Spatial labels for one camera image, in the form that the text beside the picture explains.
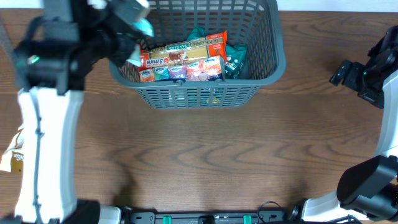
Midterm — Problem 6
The grey plastic basket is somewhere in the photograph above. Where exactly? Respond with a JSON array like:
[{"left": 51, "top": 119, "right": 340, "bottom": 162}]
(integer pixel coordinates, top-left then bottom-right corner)
[{"left": 109, "top": 0, "right": 286, "bottom": 109}]

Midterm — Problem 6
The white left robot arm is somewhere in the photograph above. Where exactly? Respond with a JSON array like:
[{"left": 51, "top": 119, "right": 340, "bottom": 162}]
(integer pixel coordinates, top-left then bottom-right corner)
[{"left": 3, "top": 0, "right": 154, "bottom": 223}]

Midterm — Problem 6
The beige brown snack bag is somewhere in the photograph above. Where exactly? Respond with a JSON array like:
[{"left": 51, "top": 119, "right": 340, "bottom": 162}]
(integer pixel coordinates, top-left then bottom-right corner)
[{"left": 1, "top": 124, "right": 24, "bottom": 175}]

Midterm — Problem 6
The teal wipes packet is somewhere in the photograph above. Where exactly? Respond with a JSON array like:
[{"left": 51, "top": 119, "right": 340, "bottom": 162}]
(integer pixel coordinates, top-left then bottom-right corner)
[{"left": 127, "top": 18, "right": 154, "bottom": 67}]

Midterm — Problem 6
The colourful tissue pack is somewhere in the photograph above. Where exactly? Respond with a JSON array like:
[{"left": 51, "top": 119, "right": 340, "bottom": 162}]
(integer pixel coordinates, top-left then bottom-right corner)
[{"left": 139, "top": 56, "right": 224, "bottom": 83}]

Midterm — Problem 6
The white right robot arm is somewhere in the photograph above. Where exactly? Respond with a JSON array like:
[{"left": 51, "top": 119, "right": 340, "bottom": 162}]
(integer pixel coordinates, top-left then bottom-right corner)
[{"left": 289, "top": 26, "right": 397, "bottom": 223}]

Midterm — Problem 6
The orange spaghetti packet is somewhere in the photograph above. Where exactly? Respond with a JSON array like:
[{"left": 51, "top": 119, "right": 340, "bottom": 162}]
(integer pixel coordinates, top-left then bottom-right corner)
[{"left": 138, "top": 31, "right": 228, "bottom": 71}]

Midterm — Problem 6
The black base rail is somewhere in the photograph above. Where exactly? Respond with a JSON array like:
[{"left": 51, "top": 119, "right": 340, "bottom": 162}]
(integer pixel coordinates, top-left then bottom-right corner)
[{"left": 121, "top": 208, "right": 361, "bottom": 224}]

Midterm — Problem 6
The green coffee bag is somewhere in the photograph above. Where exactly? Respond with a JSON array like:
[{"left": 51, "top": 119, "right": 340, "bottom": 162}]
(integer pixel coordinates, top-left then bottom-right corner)
[{"left": 187, "top": 27, "right": 248, "bottom": 80}]

